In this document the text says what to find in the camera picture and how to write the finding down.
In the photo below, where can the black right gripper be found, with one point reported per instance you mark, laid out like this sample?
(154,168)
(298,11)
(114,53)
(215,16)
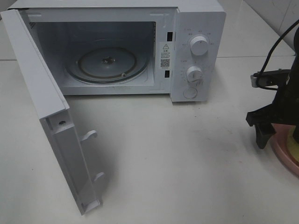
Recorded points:
(284,109)

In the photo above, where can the pink plate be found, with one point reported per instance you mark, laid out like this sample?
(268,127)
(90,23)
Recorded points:
(278,144)

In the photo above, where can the sandwich with lettuce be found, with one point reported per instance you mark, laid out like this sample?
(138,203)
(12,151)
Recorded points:
(293,146)

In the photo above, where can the round white door button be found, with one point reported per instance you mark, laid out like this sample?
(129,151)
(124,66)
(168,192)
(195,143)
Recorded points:
(190,93)

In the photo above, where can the white microwave door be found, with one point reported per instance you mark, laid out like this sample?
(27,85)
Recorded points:
(53,111)

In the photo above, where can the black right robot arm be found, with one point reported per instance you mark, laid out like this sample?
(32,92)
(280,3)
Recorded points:
(296,46)

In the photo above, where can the lower white timer knob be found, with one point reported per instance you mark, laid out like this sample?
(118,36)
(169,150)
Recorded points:
(194,74)

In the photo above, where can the upper white power knob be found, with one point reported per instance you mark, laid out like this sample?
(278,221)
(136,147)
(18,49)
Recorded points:
(199,45)

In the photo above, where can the white warning label sticker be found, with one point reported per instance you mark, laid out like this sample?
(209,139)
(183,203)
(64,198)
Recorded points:
(165,55)

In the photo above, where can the glass microwave turntable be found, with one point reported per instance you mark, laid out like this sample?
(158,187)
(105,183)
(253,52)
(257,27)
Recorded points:
(107,65)

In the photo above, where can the white microwave oven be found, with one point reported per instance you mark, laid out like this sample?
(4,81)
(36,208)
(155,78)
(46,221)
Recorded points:
(66,27)

